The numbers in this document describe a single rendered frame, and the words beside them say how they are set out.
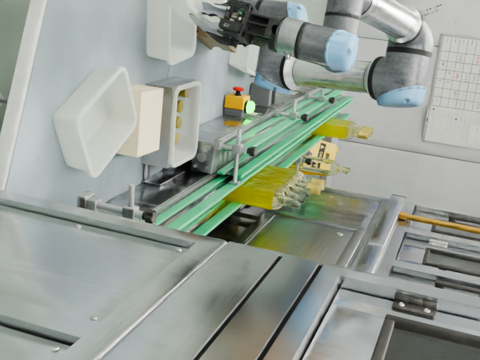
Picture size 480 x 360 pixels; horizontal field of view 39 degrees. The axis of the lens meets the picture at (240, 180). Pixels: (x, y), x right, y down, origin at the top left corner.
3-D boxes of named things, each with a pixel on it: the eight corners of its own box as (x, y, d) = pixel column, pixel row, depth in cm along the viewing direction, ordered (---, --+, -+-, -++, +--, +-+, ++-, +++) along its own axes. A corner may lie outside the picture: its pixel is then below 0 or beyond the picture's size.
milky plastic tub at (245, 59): (231, 16, 234) (254, 19, 231) (250, 31, 255) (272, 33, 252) (222, 67, 234) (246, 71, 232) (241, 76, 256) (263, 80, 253)
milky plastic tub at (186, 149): (142, 164, 186) (171, 170, 183) (146, 83, 179) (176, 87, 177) (170, 151, 202) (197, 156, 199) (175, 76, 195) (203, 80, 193)
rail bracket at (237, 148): (210, 181, 201) (250, 188, 197) (215, 125, 196) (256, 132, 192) (214, 178, 204) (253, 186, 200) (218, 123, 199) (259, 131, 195)
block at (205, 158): (189, 171, 203) (211, 175, 201) (191, 140, 200) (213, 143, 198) (193, 168, 206) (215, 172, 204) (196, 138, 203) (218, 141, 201)
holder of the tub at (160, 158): (140, 182, 188) (166, 187, 186) (146, 83, 180) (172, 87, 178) (167, 168, 203) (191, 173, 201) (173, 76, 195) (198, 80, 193)
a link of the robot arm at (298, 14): (272, 3, 209) (314, 8, 205) (265, 47, 210) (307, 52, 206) (260, -6, 198) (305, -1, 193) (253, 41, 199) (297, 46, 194)
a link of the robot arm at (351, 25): (364, 25, 147) (356, 16, 136) (355, 77, 148) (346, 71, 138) (329, 21, 149) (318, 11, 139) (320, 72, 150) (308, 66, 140)
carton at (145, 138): (110, 152, 169) (136, 157, 166) (113, 88, 165) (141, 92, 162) (133, 144, 180) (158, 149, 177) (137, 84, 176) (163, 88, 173)
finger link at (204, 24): (181, 6, 140) (221, 16, 137) (191, 15, 146) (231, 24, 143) (176, 21, 140) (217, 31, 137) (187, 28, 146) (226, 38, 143)
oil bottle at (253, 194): (213, 198, 208) (281, 212, 202) (215, 181, 207) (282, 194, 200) (221, 193, 213) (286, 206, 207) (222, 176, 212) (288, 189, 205)
